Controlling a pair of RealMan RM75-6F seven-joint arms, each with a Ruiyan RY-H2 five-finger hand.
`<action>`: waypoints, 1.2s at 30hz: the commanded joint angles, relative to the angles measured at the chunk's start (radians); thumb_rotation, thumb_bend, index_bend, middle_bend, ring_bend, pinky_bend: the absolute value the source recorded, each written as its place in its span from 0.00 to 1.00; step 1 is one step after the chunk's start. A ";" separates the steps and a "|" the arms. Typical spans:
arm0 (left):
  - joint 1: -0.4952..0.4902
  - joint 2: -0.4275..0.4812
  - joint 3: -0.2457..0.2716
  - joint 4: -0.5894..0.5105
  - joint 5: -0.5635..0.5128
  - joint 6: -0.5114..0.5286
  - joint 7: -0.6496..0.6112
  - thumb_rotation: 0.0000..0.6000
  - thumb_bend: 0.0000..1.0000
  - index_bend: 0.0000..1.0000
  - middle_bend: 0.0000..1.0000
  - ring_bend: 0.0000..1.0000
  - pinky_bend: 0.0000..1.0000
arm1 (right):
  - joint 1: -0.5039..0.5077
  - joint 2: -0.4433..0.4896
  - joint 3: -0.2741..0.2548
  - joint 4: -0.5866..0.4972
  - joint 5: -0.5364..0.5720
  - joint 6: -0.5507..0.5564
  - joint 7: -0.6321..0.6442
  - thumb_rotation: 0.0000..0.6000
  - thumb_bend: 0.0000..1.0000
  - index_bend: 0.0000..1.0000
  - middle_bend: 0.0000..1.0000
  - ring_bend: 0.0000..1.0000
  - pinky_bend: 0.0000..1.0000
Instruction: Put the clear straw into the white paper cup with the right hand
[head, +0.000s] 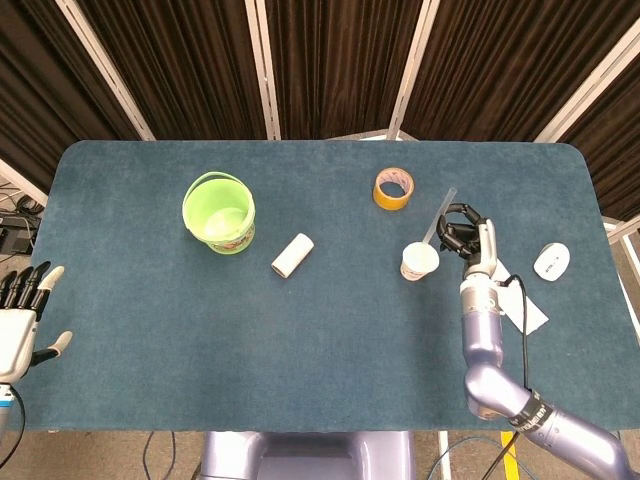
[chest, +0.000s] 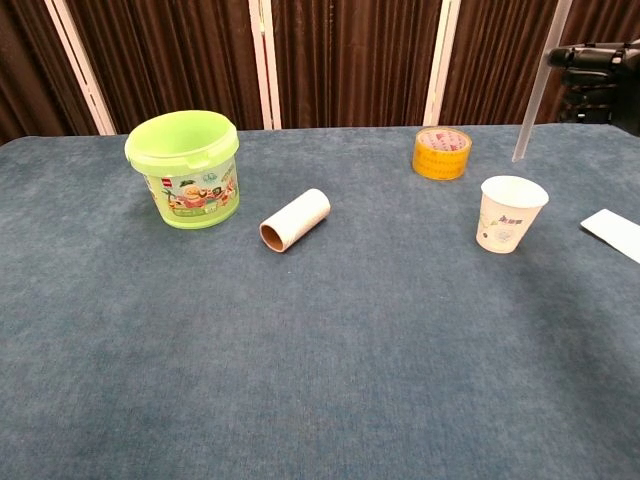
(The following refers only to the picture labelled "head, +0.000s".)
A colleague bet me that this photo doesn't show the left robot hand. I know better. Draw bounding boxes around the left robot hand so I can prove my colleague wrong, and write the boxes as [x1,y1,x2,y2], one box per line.
[0,260,74,386]

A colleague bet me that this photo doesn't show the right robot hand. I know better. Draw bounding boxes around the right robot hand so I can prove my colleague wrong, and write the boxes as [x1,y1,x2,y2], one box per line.
[436,202,499,279]

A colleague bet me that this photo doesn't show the clear plastic straw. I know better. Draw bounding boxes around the clear plastic straw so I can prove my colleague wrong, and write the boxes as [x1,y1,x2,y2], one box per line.
[423,187,459,246]

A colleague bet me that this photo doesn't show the lavender robot base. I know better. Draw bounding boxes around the lavender robot base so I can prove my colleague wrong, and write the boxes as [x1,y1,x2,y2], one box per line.
[198,430,416,480]

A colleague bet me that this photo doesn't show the small white paper cup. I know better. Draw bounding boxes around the small white paper cup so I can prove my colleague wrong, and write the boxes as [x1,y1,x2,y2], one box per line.
[399,241,441,283]

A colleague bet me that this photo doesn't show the white oval device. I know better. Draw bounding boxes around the white oval device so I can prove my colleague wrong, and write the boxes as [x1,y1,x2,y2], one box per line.
[532,242,572,281]

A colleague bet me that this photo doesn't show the yellow tape roll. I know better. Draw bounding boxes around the yellow tape roll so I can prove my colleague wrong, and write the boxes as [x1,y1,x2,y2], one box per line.
[372,167,416,211]

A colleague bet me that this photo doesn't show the white paper sheet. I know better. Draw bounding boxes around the white paper sheet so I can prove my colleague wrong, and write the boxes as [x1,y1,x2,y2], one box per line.
[492,257,550,336]

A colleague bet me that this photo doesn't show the black floor equipment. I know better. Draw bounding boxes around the black floor equipment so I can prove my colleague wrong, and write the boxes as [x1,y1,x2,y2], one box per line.
[0,182,49,257]

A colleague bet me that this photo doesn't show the white cardboard tube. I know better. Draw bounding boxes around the white cardboard tube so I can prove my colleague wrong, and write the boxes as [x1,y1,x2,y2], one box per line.
[270,232,316,279]

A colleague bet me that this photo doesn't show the blue table mat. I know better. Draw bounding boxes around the blue table mat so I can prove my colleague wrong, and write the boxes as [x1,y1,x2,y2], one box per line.
[3,139,640,434]

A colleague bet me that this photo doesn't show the brown curtain partition panels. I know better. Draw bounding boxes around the brown curtain partition panels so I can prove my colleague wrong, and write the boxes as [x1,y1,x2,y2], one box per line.
[0,0,640,226]

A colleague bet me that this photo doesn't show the green plastic bucket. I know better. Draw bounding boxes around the green plastic bucket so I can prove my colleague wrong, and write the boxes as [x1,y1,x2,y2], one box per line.
[181,171,257,256]

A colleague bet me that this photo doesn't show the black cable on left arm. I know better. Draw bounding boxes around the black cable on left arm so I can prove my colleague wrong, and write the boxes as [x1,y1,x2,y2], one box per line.
[0,384,26,461]

